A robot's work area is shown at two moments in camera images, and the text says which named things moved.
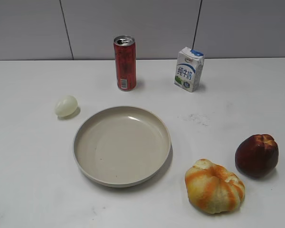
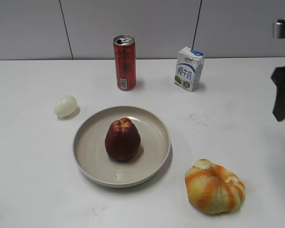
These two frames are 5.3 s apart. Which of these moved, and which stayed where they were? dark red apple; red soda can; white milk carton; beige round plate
Moved: dark red apple
Stayed: white milk carton; red soda can; beige round plate
